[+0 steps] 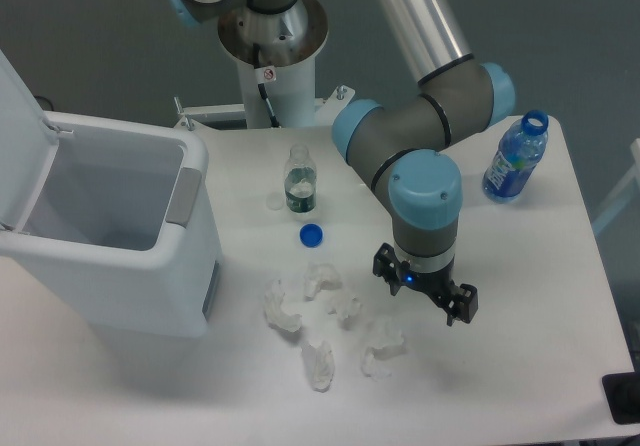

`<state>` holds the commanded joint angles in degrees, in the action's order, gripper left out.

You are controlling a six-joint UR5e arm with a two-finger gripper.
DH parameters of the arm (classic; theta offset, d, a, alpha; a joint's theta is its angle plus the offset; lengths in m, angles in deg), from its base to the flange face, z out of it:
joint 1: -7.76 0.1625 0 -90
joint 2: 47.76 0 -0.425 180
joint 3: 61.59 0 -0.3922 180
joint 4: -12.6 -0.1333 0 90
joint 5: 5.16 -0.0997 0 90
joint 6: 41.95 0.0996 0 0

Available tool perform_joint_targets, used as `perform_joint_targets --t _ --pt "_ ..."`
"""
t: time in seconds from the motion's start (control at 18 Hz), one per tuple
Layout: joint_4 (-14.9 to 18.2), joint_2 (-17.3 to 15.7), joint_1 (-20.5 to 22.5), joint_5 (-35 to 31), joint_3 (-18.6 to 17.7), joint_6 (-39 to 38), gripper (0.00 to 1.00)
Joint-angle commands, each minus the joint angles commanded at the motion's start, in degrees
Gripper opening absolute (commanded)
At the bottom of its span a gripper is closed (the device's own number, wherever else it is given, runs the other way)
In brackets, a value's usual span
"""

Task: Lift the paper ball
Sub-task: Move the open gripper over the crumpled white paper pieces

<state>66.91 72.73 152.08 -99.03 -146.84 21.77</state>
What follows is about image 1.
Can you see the black device at table edge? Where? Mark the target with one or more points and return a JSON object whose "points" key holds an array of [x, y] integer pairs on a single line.
{"points": [[622, 395]]}

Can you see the white open trash bin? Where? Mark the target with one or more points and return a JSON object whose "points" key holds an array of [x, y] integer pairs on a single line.
{"points": [[113, 217]]}

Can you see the clear green-label plastic bottle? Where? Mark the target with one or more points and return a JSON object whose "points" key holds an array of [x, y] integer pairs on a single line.
{"points": [[300, 180]]}

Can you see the white bottle cap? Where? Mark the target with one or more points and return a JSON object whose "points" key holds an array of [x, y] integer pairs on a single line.
{"points": [[274, 202]]}

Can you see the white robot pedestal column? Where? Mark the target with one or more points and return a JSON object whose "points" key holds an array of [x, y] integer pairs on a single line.
{"points": [[275, 57]]}

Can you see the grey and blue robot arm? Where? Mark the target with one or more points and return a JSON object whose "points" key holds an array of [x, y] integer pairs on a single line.
{"points": [[398, 154]]}

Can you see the white paper ball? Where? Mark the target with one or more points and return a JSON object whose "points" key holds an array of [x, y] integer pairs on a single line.
{"points": [[319, 365], [385, 341], [344, 304], [274, 314], [320, 276]]}

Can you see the blue bottle cap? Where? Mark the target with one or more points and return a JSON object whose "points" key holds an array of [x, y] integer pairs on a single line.
{"points": [[311, 235]]}

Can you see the blue plastic water bottle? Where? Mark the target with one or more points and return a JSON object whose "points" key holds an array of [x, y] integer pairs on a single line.
{"points": [[519, 151]]}

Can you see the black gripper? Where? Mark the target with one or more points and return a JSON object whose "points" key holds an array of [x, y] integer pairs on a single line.
{"points": [[460, 302]]}

